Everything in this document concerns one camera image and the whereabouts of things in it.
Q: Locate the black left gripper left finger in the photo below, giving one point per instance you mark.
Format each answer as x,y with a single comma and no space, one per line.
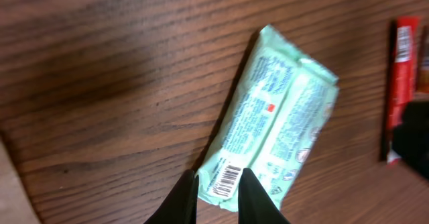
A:
180,206

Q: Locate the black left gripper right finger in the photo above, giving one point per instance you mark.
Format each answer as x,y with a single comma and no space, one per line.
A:
254,204

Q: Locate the red snack stick packet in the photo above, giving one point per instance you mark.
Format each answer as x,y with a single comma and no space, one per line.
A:
401,76

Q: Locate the orange Kleenex tissue box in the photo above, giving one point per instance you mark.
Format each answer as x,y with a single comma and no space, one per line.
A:
422,67

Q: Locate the teal Kleenex tissue pack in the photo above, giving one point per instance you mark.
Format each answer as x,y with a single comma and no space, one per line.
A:
281,102

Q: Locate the brown snack pouch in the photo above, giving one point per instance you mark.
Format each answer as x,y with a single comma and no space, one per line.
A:
15,205

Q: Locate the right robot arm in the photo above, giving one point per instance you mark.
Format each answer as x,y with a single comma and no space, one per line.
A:
410,138

